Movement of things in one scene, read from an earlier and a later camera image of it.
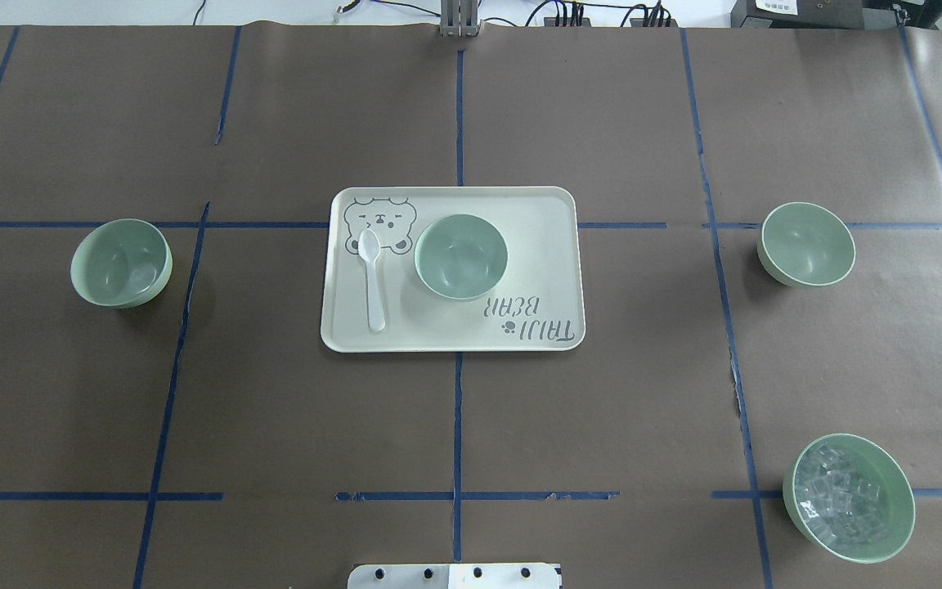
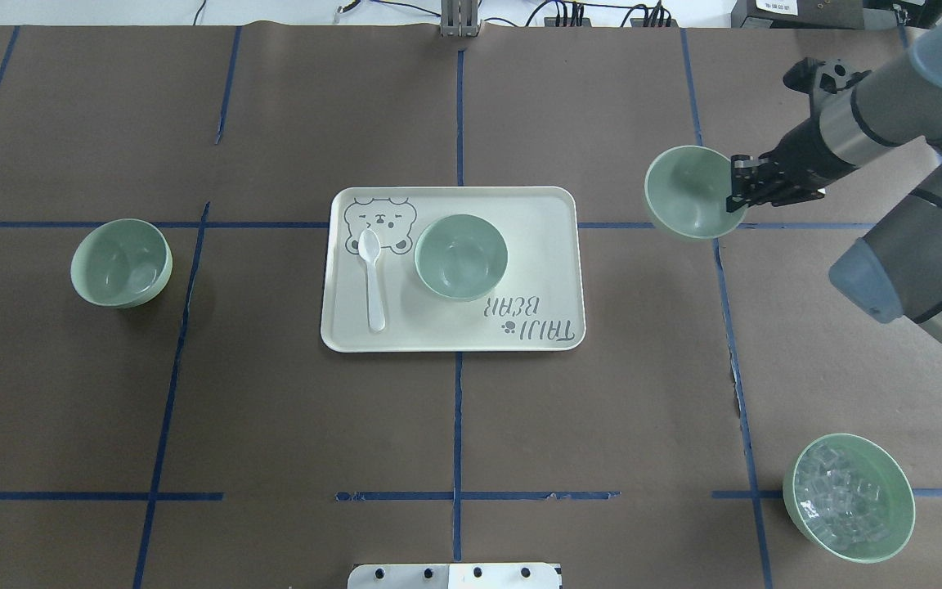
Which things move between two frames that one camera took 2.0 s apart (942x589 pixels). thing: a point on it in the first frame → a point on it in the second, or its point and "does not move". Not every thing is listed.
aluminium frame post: (459, 18) does not move
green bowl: (119, 263) does not move
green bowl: (805, 245) → (687, 186)
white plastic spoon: (369, 247) does not move
